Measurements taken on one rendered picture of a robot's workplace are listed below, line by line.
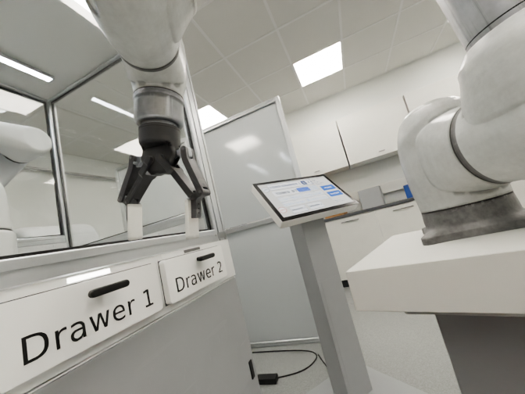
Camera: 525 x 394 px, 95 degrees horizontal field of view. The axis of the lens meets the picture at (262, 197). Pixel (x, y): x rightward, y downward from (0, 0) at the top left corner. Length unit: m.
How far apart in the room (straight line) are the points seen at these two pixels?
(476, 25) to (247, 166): 1.90
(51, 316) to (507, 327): 0.73
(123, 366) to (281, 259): 1.63
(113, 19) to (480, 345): 0.75
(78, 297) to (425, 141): 0.69
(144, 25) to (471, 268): 0.54
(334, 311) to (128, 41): 1.31
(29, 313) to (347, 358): 1.29
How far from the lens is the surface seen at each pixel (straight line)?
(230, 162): 2.29
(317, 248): 1.33
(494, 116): 0.48
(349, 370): 1.51
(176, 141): 0.49
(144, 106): 0.50
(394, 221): 3.29
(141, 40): 0.42
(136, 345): 0.65
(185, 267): 0.74
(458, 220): 0.58
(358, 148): 3.71
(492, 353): 0.63
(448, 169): 0.54
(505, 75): 0.46
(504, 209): 0.60
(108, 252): 0.61
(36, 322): 0.52
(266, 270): 2.17
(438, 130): 0.56
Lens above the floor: 0.94
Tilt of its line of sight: 8 degrees up
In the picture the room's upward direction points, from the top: 14 degrees counter-clockwise
